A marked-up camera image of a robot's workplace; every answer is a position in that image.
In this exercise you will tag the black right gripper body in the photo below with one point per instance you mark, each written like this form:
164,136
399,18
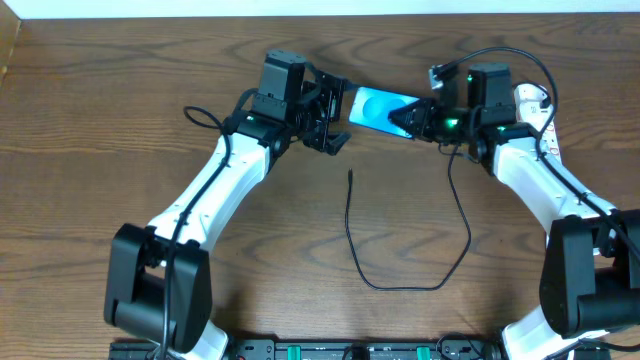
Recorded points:
426,120

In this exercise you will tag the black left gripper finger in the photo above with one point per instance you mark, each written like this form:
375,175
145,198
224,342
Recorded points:
350,86
335,141

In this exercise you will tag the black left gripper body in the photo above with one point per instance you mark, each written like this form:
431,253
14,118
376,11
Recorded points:
327,112

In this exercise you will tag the blue Galaxy smartphone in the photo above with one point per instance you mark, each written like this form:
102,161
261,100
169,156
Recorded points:
371,108

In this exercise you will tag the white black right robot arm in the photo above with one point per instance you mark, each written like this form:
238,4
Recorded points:
589,284

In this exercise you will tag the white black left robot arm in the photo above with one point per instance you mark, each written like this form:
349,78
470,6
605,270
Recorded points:
159,285

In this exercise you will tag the white power strip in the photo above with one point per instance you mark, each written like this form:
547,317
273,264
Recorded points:
534,107

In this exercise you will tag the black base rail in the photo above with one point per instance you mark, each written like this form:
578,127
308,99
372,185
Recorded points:
455,348

